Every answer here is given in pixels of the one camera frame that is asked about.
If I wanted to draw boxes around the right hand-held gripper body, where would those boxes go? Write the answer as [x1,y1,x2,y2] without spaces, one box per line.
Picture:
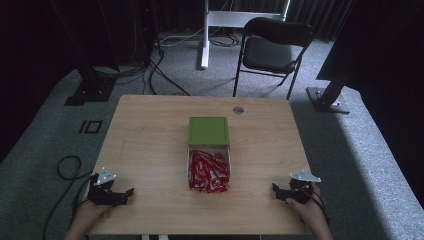
[282,169,322,205]

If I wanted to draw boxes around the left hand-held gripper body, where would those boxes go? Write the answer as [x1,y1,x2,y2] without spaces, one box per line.
[87,166,122,206]

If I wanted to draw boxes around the person's right hand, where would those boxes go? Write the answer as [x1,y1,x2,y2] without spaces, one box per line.
[284,183,327,232]

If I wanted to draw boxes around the person's left hand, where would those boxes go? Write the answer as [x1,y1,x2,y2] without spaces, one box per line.
[73,199,114,232]

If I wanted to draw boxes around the white drawer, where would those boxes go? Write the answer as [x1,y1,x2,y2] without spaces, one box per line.
[186,143,232,192]

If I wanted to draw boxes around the pile of red packets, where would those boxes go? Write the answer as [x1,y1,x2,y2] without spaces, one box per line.
[188,149,231,194]

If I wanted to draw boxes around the green box lid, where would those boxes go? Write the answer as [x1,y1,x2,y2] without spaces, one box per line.
[187,116,232,147]

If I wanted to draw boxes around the black metal stand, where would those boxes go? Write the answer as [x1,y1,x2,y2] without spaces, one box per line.
[305,0,359,115]
[49,0,117,107]

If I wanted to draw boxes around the black folding chair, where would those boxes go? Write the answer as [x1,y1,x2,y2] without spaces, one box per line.
[232,16,315,101]

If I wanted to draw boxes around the dark curtain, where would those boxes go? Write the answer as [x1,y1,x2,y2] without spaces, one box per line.
[156,0,356,43]

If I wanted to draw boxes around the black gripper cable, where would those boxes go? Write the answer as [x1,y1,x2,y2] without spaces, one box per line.
[42,155,98,240]
[299,184,332,228]

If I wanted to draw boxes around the black floor cables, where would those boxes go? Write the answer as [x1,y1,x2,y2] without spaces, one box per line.
[93,31,242,98]

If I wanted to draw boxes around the white floor cable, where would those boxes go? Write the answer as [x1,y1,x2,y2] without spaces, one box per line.
[159,27,205,48]

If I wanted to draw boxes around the white desk frame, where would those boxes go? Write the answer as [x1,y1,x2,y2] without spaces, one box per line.
[199,0,292,71]

